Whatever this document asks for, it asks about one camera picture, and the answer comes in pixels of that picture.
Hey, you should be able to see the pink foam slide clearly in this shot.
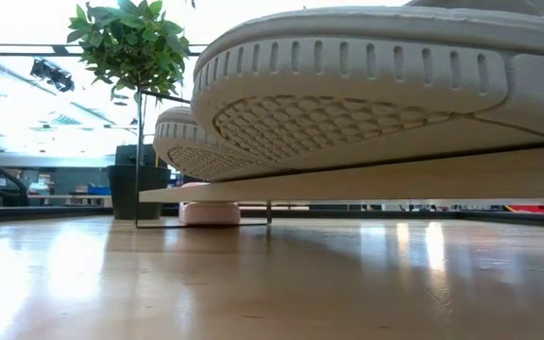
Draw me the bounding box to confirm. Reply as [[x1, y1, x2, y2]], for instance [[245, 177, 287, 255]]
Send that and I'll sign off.
[[178, 181, 243, 227]]

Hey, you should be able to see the beige foam slide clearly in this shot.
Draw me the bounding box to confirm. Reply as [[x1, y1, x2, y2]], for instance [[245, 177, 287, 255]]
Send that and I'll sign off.
[[152, 106, 297, 183], [190, 0, 544, 172]]

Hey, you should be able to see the dark background monitor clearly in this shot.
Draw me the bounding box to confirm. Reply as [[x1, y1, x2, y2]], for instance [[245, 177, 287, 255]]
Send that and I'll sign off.
[[113, 144, 156, 167]]

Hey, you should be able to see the green potted plant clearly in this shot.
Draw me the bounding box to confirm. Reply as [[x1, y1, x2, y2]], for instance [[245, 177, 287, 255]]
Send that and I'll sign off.
[[66, 0, 192, 221]]

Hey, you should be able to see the background desk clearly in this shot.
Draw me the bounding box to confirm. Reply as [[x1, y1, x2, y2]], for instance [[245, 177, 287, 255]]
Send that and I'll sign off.
[[25, 192, 112, 208]]

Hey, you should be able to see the black ceiling spotlight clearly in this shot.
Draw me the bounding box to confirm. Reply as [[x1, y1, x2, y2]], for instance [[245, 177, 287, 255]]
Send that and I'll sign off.
[[29, 59, 76, 94]]

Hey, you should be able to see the red background object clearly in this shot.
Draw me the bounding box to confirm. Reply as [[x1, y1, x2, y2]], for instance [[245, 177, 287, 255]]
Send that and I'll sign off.
[[505, 204, 544, 215]]

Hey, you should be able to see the wooden shelf black frame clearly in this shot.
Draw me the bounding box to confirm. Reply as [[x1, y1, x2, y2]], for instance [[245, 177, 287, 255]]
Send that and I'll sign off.
[[134, 88, 544, 230]]

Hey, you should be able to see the thick black cable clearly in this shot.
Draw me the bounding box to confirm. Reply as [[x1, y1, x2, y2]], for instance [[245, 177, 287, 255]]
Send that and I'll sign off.
[[0, 126, 31, 208]]

